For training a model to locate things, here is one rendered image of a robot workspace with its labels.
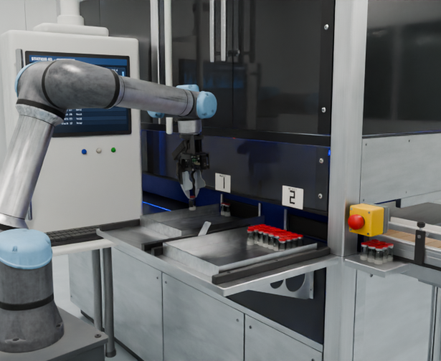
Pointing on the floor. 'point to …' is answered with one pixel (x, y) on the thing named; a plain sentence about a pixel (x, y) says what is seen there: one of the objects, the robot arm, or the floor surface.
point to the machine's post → (344, 174)
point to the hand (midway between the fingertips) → (191, 193)
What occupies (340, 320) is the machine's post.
